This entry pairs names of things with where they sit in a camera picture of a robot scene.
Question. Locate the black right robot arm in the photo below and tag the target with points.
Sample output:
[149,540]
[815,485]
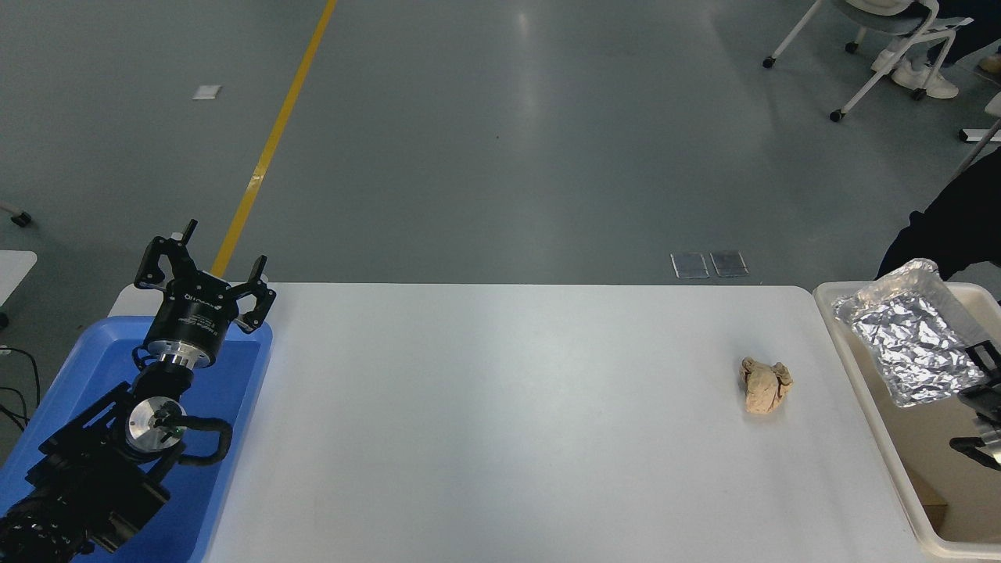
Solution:
[987,453]

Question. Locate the person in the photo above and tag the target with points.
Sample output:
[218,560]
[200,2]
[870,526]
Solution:
[929,83]

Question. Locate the white leg with black caster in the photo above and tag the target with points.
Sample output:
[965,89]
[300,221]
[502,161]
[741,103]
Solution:
[20,220]

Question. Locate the rectangular foil tray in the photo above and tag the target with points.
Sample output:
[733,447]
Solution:
[907,344]

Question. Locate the white paper scrap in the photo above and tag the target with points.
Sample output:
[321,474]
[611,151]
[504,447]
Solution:
[206,92]

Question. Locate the clear floor plate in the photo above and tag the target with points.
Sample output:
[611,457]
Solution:
[690,265]
[729,263]

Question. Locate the blue plastic tray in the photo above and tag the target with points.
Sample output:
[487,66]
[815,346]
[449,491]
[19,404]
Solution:
[235,375]

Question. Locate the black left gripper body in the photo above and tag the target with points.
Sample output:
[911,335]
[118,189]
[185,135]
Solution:
[191,317]

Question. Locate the crumpled tan paper ball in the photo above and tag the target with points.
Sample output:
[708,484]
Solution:
[765,385]

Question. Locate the white side table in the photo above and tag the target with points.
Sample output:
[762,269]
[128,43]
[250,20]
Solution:
[14,272]

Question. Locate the large pale plastic bin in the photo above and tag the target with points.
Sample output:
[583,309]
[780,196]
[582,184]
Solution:
[884,438]

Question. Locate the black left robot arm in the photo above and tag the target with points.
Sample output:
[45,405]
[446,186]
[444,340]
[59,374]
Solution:
[94,477]

